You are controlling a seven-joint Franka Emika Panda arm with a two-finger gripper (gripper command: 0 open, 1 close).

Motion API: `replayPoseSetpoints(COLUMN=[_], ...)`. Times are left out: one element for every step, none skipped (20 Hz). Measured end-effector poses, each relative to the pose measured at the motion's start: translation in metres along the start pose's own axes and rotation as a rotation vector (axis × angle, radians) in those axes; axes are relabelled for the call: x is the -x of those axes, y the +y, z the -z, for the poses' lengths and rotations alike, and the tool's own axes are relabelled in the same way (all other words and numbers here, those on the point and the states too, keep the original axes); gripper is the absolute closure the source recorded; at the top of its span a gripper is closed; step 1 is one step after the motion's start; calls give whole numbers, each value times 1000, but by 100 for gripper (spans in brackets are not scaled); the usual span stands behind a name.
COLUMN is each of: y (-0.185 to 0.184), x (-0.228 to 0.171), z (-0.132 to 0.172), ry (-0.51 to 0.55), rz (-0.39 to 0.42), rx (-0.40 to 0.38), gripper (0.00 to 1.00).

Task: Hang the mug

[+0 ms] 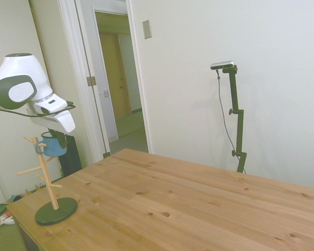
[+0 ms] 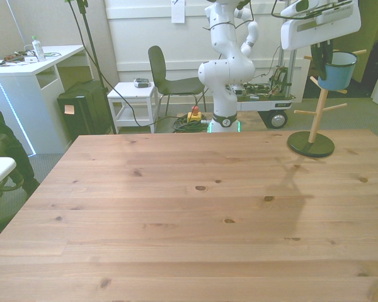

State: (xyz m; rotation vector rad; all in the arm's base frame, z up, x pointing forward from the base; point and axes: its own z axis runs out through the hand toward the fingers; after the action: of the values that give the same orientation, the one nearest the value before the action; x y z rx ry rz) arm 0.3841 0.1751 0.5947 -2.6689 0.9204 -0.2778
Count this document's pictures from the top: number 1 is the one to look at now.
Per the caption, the white open door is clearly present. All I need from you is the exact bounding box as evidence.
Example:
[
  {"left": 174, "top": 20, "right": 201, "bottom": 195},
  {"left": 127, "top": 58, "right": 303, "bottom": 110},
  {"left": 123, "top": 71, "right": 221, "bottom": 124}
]
[{"left": 75, "top": 0, "right": 120, "bottom": 155}]

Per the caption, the wooden mug tree stand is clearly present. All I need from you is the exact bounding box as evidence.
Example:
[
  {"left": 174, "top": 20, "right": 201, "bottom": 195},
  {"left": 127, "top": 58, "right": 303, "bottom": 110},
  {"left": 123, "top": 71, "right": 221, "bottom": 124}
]
[{"left": 17, "top": 135, "right": 79, "bottom": 226}]

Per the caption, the blue enamel mug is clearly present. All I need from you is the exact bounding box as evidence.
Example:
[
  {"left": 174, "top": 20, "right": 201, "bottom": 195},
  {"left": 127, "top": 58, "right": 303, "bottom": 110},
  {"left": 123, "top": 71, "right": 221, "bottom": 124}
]
[{"left": 35, "top": 131, "right": 68, "bottom": 157}]

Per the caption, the brown wooden door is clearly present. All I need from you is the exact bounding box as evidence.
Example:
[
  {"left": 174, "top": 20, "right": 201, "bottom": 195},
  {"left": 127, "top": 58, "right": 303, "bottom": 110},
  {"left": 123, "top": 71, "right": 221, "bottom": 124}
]
[{"left": 99, "top": 32, "right": 133, "bottom": 120}]

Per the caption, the white plastic scoop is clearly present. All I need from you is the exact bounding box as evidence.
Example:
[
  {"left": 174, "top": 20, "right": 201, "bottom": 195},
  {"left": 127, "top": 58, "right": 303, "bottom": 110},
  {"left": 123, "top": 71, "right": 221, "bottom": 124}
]
[{"left": 0, "top": 213, "right": 16, "bottom": 226}]

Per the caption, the beige wall switch plate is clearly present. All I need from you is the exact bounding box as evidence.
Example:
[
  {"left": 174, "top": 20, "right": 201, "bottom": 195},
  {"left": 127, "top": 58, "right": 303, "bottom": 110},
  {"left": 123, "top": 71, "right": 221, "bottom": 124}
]
[{"left": 142, "top": 19, "right": 153, "bottom": 40}]

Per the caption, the dark jointed camera stand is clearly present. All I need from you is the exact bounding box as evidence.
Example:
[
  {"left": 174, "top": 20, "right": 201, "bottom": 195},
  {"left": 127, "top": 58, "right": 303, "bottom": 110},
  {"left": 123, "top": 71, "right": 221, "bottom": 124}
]
[{"left": 221, "top": 65, "right": 248, "bottom": 174}]

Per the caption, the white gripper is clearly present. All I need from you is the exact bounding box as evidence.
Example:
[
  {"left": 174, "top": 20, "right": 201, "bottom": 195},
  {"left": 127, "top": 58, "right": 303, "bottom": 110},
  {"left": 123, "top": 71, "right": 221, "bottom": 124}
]
[{"left": 28, "top": 109, "right": 76, "bottom": 149}]

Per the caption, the silver bar camera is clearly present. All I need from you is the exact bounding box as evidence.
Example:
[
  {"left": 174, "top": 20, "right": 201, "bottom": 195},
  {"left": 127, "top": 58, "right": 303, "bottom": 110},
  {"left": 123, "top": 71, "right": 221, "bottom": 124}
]
[{"left": 210, "top": 60, "right": 237, "bottom": 71}]

